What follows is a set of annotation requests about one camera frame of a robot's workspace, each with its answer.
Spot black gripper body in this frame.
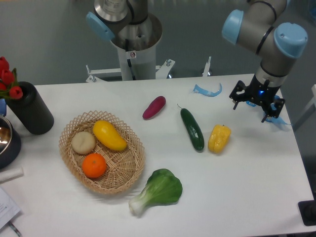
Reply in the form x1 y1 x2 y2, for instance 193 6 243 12
229 75 285 118

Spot yellow bell pepper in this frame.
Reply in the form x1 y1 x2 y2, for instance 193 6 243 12
208 124 231 154

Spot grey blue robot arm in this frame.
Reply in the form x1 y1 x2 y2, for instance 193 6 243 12
86 0 308 118

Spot blue tape tangle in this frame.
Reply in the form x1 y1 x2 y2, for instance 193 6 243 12
246 101 290 125

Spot blue tape strip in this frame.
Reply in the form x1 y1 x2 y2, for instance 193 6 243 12
192 83 223 97

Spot green cucumber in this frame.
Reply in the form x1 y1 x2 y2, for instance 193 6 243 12
177 105 204 152

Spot purple sweet potato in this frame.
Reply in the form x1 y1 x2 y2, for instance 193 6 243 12
142 96 166 120

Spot black clamp block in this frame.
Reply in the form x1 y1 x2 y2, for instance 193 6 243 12
298 200 316 226

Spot green bok choy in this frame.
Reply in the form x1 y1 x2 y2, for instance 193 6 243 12
128 168 183 216

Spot woven wicker basket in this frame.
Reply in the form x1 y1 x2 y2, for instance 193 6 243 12
59 111 145 194

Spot yellow mango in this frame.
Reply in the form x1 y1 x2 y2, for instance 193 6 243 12
93 120 127 151

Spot orange tangerine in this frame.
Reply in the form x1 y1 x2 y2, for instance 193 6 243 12
81 153 107 178

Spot beige round bun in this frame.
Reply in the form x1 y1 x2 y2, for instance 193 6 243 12
71 131 96 155

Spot black cylindrical vase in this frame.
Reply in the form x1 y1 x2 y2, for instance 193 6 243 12
5 81 54 135

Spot red tulip flowers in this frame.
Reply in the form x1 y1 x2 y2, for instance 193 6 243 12
0 56 23 100

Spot dark metal pot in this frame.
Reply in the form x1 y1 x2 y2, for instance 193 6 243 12
0 116 21 169

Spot white paper roll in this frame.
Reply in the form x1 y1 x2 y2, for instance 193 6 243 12
0 167 24 183

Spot white paper sheet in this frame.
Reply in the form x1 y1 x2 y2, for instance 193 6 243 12
0 188 21 230

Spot pen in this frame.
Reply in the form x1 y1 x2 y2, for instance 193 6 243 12
8 222 22 237

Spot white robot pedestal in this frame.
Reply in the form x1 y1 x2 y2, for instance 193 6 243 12
111 13 162 81

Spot white metal base frame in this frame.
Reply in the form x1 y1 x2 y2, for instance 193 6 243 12
86 56 212 82

